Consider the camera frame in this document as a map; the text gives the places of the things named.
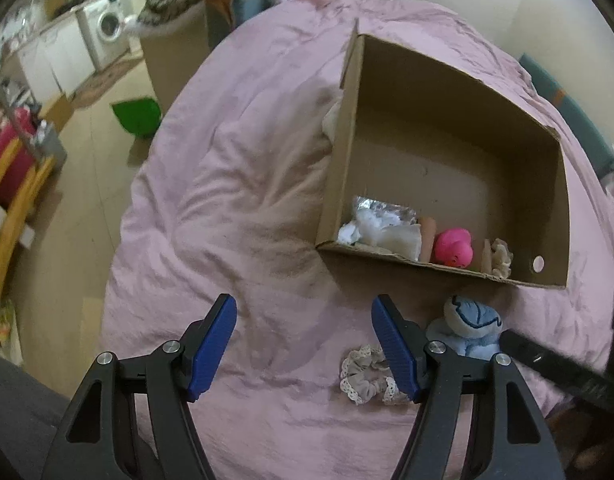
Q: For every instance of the white cloth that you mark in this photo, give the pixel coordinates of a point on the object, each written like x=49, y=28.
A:
x=332, y=120

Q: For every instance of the tall cardboard box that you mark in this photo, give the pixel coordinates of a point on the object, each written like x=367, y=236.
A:
x=177, y=55

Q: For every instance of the beige lace scrunchie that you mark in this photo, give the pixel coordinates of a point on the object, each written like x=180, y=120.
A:
x=362, y=375

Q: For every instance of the white kitchen cabinets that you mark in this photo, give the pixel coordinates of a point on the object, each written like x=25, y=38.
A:
x=57, y=60

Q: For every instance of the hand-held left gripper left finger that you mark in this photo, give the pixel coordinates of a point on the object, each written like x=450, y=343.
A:
x=212, y=345

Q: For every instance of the grey bin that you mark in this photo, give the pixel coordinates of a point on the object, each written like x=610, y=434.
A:
x=51, y=142

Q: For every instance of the person's grey clothing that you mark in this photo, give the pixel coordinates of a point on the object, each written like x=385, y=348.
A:
x=17, y=405

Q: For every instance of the tan tube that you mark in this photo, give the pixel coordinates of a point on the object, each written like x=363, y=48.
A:
x=428, y=237

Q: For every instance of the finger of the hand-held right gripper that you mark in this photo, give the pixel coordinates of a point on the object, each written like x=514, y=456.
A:
x=552, y=365

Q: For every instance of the patterned floor rug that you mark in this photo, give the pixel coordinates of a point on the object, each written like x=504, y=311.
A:
x=107, y=80

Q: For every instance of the green bag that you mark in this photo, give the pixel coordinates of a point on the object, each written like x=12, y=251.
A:
x=137, y=117

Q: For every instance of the pink bed blanket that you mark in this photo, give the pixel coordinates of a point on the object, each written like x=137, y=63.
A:
x=247, y=185

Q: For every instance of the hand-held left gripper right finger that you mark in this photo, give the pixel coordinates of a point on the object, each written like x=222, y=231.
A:
x=394, y=350

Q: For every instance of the clear plastic bag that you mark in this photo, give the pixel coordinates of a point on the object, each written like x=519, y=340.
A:
x=382, y=230

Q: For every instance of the white washing machine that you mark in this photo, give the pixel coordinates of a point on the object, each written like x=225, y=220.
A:
x=107, y=30

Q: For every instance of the teal headboard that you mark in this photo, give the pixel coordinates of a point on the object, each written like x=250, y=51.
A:
x=572, y=110

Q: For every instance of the colourful printed bag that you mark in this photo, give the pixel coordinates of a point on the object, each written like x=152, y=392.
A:
x=2, y=330

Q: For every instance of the pink rubber duck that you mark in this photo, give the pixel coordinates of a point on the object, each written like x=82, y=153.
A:
x=452, y=247

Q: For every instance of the white satin scrunchie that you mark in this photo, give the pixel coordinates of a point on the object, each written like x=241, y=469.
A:
x=501, y=257

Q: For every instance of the small cardboard piece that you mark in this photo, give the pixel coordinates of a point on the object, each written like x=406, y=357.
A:
x=487, y=257

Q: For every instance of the white and blue plush toy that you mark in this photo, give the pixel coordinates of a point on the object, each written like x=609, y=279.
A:
x=474, y=315

